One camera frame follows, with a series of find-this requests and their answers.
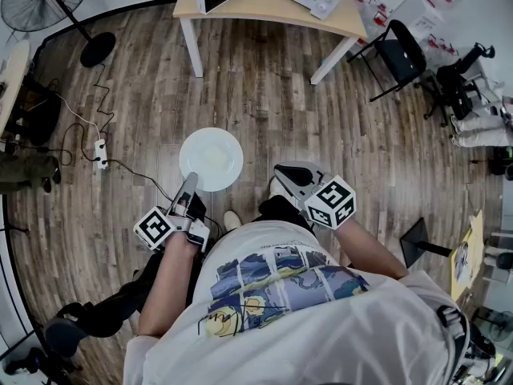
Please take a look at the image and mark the person's white shoe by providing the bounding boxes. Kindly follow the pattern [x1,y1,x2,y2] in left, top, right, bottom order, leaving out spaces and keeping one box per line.
[267,176,286,200]
[223,209,242,232]

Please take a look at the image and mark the person's left white shoe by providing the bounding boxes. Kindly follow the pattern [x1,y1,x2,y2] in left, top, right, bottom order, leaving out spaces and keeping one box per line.
[223,209,242,232]

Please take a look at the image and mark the small wooden side table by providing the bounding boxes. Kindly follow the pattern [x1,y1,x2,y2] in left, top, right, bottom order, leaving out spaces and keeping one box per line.
[448,210,486,300]

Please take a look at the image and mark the white round plate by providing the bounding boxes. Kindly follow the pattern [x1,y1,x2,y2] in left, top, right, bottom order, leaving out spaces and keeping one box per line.
[178,127,244,193]

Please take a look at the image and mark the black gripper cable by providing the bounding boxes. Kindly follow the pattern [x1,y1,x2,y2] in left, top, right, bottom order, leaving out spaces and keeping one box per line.
[106,158,181,200]

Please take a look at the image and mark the printed picture sheet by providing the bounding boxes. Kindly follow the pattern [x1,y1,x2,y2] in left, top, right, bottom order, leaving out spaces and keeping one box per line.
[454,241,474,286]

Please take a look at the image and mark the black folding chair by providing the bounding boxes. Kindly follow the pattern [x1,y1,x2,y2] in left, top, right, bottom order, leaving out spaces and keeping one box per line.
[346,18,428,103]

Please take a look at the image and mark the small black floor fan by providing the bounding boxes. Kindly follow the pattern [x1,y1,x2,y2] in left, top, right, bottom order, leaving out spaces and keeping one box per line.
[483,310,513,342]

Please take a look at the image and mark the black fan power cable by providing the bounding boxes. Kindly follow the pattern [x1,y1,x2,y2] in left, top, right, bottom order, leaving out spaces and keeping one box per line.
[82,64,116,144]

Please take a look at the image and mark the person's right forearm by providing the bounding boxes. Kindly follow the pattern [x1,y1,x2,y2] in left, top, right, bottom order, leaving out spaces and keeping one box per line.
[332,217,410,280]

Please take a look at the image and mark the black bag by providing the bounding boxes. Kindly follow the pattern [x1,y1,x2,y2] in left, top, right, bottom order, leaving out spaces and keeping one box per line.
[7,76,62,146]

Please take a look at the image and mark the white water dispenser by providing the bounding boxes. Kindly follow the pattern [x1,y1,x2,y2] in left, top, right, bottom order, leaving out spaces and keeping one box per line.
[390,0,444,42]

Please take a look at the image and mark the person's left forearm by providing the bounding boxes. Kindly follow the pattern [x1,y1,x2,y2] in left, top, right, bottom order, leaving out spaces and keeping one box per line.
[138,230,201,338]

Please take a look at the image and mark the person's right white shoe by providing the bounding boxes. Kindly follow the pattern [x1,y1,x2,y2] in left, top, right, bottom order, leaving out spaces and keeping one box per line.
[267,176,286,200]

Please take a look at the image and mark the grey backpack strap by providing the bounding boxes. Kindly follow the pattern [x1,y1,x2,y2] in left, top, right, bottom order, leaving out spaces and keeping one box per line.
[436,305,472,376]

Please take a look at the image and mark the black wheeled chair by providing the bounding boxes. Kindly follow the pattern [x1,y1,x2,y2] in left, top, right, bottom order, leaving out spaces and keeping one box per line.
[42,254,161,359]

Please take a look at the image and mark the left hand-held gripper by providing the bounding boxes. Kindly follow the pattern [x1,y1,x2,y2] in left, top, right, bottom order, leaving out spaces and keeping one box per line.
[132,172,212,253]

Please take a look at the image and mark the black flat stand base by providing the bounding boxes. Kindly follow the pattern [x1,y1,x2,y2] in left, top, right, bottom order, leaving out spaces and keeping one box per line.
[399,217,456,270]

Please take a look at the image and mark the white power cable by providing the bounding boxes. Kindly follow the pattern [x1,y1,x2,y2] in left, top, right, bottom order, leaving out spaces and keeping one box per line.
[51,92,101,142]

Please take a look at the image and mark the person's black shorts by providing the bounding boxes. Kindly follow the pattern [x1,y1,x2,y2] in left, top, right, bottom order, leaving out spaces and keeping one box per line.
[252,194,314,232]

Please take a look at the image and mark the light wooden table white legs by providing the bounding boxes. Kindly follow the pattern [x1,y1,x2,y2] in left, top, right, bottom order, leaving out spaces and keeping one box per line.
[172,0,369,86]

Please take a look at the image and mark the white printed t-shirt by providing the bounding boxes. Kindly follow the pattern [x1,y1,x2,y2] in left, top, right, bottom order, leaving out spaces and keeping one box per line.
[123,219,472,385]

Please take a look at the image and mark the black looped cable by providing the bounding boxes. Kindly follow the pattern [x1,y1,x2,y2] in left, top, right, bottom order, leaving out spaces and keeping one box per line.
[15,122,99,166]

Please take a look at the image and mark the black standing fan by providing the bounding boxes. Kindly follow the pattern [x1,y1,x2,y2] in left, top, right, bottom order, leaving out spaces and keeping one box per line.
[0,0,117,68]

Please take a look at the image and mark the light wooden desk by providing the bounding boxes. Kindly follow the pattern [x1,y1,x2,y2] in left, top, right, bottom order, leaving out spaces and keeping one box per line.
[0,40,32,136]

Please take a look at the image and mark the white power strip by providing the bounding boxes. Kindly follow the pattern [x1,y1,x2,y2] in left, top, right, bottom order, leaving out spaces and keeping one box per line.
[94,138,109,171]

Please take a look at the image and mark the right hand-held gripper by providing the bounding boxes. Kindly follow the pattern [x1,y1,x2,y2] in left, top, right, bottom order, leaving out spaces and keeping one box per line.
[273,161,357,230]

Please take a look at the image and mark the black office chair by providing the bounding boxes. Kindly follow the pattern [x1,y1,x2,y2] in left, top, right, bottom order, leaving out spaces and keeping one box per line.
[416,42,498,128]

